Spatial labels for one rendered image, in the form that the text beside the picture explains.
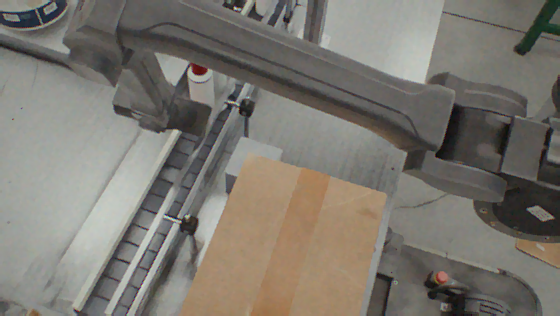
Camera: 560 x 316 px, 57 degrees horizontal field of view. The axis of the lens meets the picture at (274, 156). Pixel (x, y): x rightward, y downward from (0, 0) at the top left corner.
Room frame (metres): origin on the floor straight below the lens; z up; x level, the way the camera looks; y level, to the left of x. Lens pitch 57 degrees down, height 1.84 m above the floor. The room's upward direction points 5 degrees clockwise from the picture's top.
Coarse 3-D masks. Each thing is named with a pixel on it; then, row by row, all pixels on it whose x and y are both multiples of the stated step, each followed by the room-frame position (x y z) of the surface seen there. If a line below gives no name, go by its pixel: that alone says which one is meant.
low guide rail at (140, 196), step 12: (252, 0) 1.09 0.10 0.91; (180, 132) 0.65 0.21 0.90; (168, 144) 0.61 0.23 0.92; (156, 168) 0.55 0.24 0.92; (144, 192) 0.49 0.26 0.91; (132, 204) 0.46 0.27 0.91; (132, 216) 0.44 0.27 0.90; (120, 228) 0.41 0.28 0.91; (108, 252) 0.35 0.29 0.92; (96, 264) 0.33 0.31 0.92; (96, 276) 0.31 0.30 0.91; (84, 288) 0.28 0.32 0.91; (84, 300) 0.26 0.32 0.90
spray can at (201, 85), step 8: (192, 64) 0.70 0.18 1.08; (192, 72) 0.70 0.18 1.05; (200, 72) 0.70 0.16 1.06; (208, 72) 0.71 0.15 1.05; (192, 80) 0.69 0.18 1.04; (200, 80) 0.69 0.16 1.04; (208, 80) 0.69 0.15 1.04; (192, 88) 0.69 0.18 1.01; (200, 88) 0.69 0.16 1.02; (208, 88) 0.69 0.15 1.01; (192, 96) 0.69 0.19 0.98; (200, 96) 0.69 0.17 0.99; (208, 96) 0.69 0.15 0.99
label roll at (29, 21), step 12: (0, 0) 0.94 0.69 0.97; (12, 0) 0.94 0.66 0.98; (24, 0) 0.95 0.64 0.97; (36, 0) 0.96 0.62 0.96; (48, 0) 0.98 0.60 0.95; (60, 0) 1.02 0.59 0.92; (0, 12) 0.94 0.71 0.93; (12, 12) 0.94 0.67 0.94; (24, 12) 0.94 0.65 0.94; (36, 12) 0.96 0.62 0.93; (48, 12) 0.97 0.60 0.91; (60, 12) 1.00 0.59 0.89; (0, 24) 0.95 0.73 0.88; (12, 24) 0.94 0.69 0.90; (24, 24) 0.94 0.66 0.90; (36, 24) 0.95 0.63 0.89; (48, 24) 0.97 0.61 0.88
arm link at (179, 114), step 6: (180, 102) 0.60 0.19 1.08; (174, 108) 0.56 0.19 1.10; (180, 108) 0.57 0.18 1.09; (174, 114) 0.56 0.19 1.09; (180, 114) 0.56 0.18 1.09; (186, 114) 0.58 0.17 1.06; (174, 120) 0.55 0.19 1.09; (180, 120) 0.56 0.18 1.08; (186, 120) 0.58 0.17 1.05; (168, 126) 0.54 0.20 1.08; (174, 126) 0.54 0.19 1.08; (180, 126) 0.56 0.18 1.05
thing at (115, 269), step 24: (216, 120) 0.71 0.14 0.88; (192, 144) 0.64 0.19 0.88; (168, 168) 0.57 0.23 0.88; (192, 168) 0.58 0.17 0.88; (168, 192) 0.51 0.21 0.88; (144, 216) 0.45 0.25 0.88; (120, 240) 0.39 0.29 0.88; (120, 264) 0.35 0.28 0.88; (144, 264) 0.35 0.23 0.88; (96, 288) 0.30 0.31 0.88; (96, 312) 0.25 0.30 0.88; (120, 312) 0.26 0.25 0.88
